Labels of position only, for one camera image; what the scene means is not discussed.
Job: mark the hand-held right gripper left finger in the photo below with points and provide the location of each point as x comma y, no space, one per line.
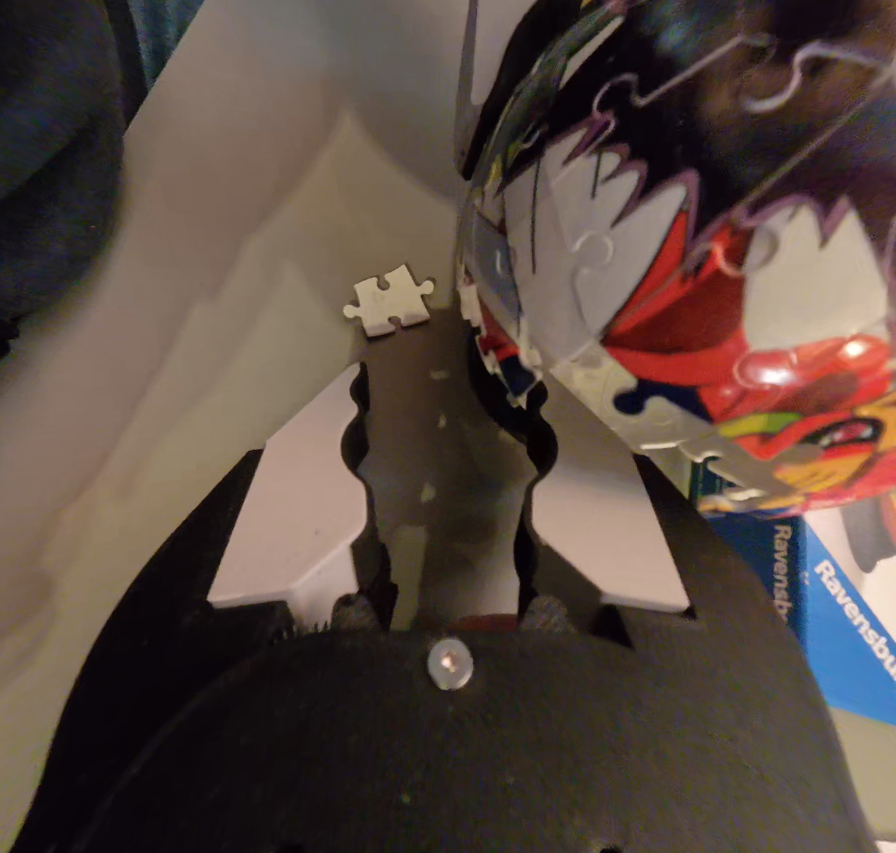
294,510

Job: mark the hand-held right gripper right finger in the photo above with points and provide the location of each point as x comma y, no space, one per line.
602,531

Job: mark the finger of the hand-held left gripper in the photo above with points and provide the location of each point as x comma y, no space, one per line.
470,40

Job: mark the black round ball stand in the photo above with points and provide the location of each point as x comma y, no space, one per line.
490,391

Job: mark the white puzzle piece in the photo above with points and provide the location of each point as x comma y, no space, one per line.
388,303

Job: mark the colourful puzzle ball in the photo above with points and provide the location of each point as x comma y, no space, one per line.
700,202

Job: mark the blue puzzle box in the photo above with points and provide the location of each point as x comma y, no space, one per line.
840,622

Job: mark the person's blue jeans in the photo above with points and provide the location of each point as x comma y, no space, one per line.
168,5

